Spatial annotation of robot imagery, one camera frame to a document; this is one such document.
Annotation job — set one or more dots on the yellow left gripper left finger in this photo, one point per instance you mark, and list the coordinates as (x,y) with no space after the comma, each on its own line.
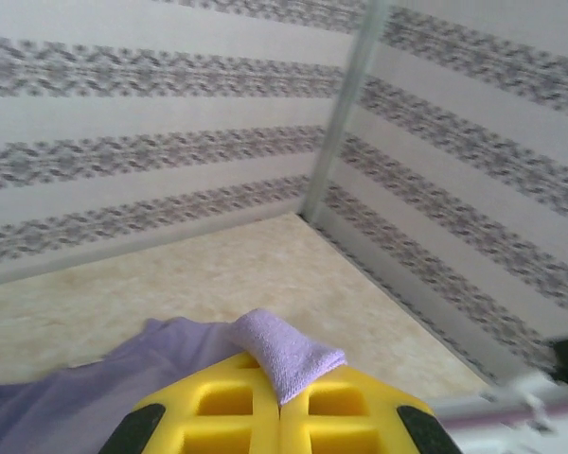
(218,416)

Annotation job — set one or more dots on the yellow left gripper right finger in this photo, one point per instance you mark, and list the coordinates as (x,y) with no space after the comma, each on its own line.
(341,411)

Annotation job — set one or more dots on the purple t-shirt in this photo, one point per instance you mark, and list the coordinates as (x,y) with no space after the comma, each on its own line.
(76,402)

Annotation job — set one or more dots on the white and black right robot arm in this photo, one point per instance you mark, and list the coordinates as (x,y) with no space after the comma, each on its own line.
(549,440)

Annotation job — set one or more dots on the aluminium frame post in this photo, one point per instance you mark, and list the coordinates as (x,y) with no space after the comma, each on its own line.
(345,104)

